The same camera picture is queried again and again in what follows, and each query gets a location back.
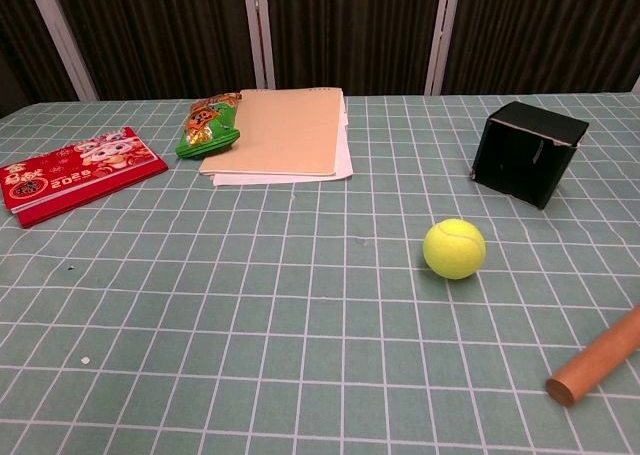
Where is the yellow tennis ball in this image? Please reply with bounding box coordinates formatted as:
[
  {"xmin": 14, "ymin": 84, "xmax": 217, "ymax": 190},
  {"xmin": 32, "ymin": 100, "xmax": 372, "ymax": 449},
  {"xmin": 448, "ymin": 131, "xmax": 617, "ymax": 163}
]
[{"xmin": 422, "ymin": 218, "xmax": 487, "ymax": 280}]

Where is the black cardboard box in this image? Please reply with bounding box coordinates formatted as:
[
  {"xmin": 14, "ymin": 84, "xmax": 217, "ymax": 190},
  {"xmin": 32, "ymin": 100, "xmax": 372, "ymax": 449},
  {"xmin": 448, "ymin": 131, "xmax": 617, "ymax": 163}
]
[{"xmin": 470, "ymin": 100, "xmax": 591, "ymax": 210}]

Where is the tan paper folder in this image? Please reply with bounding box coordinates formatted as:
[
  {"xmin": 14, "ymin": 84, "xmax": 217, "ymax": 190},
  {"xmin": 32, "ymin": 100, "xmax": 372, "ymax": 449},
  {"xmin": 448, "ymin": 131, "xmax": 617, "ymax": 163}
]
[{"xmin": 212, "ymin": 94, "xmax": 355, "ymax": 188}]

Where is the green grid tablecloth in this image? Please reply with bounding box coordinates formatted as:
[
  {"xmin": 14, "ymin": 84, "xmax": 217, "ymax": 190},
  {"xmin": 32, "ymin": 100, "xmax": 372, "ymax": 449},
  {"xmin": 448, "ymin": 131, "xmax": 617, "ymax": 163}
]
[{"xmin": 0, "ymin": 92, "xmax": 640, "ymax": 455}]

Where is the beige paper folder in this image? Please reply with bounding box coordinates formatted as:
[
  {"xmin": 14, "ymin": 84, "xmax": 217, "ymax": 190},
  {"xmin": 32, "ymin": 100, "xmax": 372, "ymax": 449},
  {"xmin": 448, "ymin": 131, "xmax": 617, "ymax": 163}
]
[{"xmin": 198, "ymin": 88, "xmax": 345, "ymax": 178}]

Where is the green snack packet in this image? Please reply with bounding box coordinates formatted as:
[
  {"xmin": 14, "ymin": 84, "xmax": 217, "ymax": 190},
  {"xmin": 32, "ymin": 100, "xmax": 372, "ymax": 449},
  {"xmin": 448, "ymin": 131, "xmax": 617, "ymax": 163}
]
[{"xmin": 174, "ymin": 92, "xmax": 244, "ymax": 160}]

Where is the dark ribbed screen panel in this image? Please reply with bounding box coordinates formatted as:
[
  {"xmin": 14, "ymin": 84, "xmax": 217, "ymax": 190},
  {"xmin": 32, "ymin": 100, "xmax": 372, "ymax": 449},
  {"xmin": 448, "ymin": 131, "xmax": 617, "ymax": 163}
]
[
  {"xmin": 47, "ymin": 0, "xmax": 257, "ymax": 101},
  {"xmin": 440, "ymin": 0, "xmax": 640, "ymax": 96},
  {"xmin": 0, "ymin": 0, "xmax": 81, "ymax": 119},
  {"xmin": 263, "ymin": 0, "xmax": 445, "ymax": 96}
]

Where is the red desk calendar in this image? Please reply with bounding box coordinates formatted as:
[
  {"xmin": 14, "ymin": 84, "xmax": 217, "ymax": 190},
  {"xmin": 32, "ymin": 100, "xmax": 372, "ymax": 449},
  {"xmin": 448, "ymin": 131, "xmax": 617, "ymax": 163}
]
[{"xmin": 0, "ymin": 126, "xmax": 170, "ymax": 230}]

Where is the wooden rolling pin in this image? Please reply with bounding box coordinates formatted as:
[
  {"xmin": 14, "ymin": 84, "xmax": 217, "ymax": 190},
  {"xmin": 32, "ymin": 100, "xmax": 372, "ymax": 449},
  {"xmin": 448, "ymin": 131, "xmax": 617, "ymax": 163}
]
[{"xmin": 544, "ymin": 303, "xmax": 640, "ymax": 407}]

